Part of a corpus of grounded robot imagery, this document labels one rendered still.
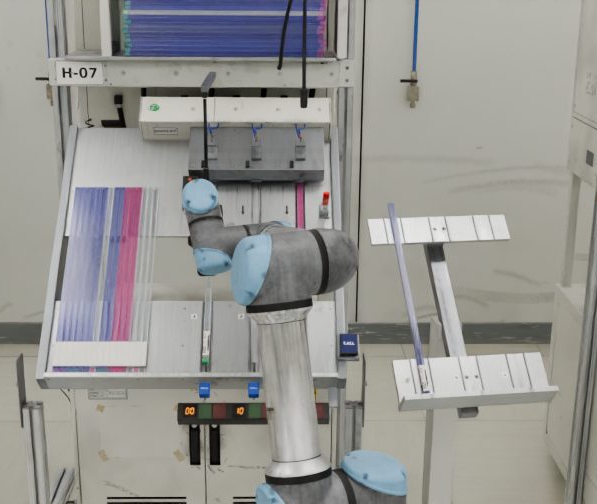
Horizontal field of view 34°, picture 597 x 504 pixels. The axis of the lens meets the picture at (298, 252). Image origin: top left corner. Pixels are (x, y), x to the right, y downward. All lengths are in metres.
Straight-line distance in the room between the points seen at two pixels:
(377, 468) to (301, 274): 0.37
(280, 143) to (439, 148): 1.71
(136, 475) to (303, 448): 1.10
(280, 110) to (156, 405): 0.84
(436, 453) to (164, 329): 0.72
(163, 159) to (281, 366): 1.01
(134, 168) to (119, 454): 0.76
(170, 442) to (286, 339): 1.06
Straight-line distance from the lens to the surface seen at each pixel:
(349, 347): 2.19
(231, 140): 2.46
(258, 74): 2.50
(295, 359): 1.64
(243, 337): 2.24
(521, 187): 4.19
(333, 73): 2.50
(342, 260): 1.65
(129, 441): 2.65
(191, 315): 2.28
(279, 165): 2.41
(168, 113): 2.50
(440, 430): 2.39
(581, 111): 3.03
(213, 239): 2.00
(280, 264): 1.61
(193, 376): 2.19
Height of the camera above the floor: 1.62
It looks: 17 degrees down
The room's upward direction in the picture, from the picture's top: straight up
